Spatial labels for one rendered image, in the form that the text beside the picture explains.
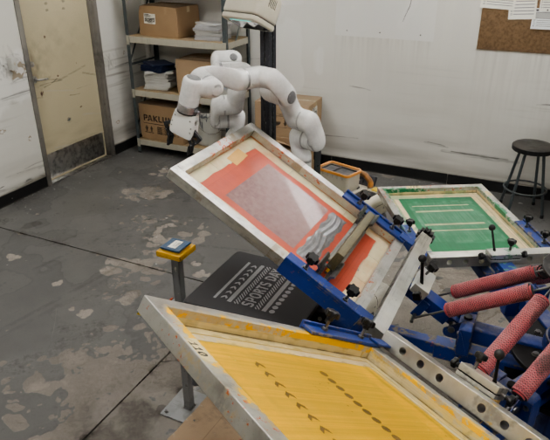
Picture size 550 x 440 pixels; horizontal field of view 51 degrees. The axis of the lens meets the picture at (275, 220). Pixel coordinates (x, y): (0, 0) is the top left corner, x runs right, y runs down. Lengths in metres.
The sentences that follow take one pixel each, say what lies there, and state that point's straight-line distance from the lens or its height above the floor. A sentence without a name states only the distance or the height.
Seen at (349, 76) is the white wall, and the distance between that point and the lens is 5.98.
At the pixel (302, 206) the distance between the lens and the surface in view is 2.19.
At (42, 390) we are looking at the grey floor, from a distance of 3.51.
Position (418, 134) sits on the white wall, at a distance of 5.93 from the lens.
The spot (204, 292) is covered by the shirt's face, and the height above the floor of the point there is 0.95.
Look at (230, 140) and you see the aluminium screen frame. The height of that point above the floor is 1.52.
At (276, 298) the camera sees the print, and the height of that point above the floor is 0.95.
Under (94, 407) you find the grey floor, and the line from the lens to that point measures 3.33.
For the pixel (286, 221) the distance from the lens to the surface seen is 2.07.
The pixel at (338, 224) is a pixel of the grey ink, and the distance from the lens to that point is 2.21.
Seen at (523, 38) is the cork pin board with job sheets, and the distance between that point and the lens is 5.61.
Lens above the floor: 2.22
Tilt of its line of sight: 26 degrees down
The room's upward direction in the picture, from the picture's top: straight up
